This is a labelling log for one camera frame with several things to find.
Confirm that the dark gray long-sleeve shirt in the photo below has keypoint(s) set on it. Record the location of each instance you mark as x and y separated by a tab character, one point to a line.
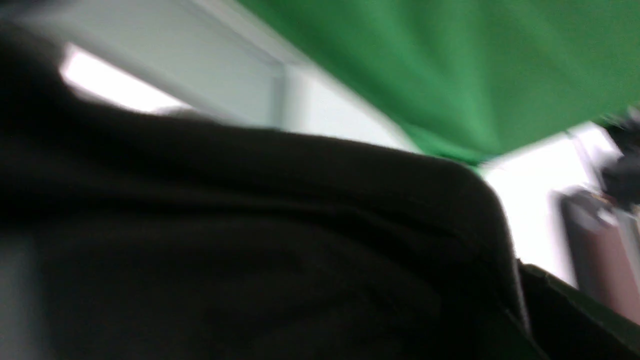
130	236

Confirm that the green backdrop cloth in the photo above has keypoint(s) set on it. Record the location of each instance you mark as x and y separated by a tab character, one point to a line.
471	80

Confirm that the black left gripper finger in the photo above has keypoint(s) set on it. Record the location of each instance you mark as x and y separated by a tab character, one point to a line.
569	325

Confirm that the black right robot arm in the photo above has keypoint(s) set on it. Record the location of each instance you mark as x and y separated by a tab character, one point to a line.
602	228

